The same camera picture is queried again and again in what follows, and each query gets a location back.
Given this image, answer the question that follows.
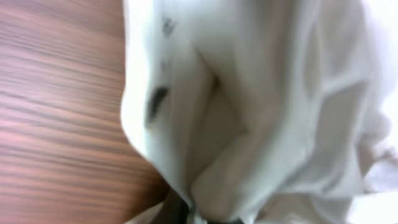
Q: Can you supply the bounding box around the white Puma t-shirt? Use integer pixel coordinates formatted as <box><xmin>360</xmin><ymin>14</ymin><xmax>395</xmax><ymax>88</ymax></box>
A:
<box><xmin>121</xmin><ymin>0</ymin><xmax>397</xmax><ymax>223</ymax></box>

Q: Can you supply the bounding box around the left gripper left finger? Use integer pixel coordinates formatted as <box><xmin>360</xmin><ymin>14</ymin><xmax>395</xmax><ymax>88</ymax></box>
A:
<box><xmin>152</xmin><ymin>190</ymin><xmax>189</xmax><ymax>224</ymax></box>

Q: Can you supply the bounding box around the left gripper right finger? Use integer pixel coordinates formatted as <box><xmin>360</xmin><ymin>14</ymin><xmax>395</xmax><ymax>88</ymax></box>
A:
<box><xmin>207</xmin><ymin>218</ymin><xmax>244</xmax><ymax>224</ymax></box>

